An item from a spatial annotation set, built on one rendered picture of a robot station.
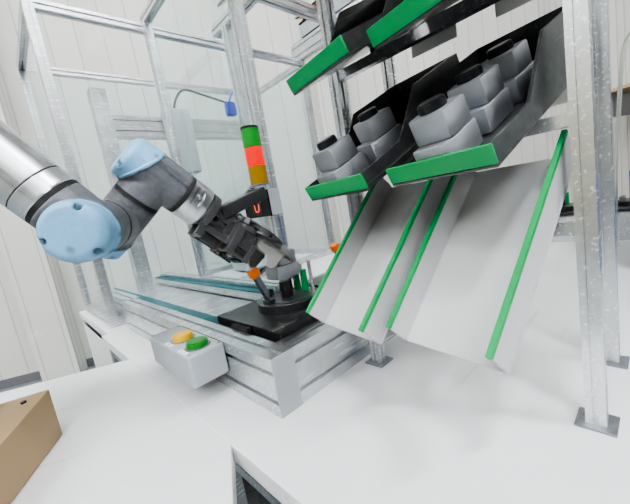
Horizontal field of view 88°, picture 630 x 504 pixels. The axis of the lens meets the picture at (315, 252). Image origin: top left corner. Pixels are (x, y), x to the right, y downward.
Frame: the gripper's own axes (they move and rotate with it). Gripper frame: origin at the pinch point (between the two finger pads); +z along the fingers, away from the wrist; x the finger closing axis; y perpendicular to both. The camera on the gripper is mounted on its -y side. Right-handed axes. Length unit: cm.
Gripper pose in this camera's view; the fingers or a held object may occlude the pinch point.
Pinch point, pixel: (282, 254)
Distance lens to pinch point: 73.6
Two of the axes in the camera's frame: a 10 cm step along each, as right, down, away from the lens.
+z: 6.3, 5.2, 5.8
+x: 6.9, -0.1, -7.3
